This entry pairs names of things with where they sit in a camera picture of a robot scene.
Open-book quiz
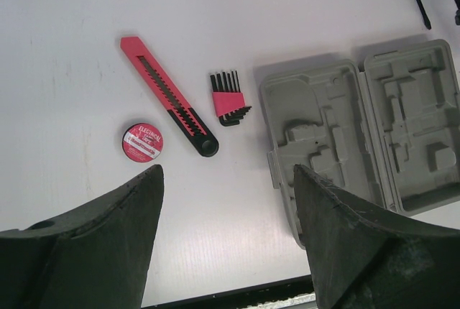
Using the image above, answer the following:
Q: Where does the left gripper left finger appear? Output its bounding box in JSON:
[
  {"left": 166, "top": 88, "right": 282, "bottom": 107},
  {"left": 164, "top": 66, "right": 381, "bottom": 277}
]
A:
[{"left": 1, "top": 165, "right": 164, "bottom": 308}]

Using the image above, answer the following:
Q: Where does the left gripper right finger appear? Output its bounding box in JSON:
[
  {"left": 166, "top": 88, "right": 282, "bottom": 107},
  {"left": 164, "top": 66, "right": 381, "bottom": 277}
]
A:
[{"left": 294, "top": 165, "right": 459, "bottom": 308}]

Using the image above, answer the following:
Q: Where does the grey plastic tool case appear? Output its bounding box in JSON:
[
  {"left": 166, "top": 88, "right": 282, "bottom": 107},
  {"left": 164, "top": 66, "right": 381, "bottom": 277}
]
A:
[{"left": 259, "top": 39, "right": 459, "bottom": 245}]

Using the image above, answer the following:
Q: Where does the red electrical tape roll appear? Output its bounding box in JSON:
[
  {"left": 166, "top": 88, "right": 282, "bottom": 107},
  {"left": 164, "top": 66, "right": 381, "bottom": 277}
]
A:
[{"left": 121, "top": 123, "right": 164, "bottom": 163}]

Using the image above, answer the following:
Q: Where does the red utility knife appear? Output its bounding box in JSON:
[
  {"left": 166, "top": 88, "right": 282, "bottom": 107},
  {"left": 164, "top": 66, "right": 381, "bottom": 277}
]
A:
[{"left": 120, "top": 37, "right": 219, "bottom": 157}]

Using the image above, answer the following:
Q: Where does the red hex key set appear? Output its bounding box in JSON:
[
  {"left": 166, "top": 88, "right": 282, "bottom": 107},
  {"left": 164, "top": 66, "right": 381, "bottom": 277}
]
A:
[{"left": 210, "top": 70, "right": 252, "bottom": 127}]

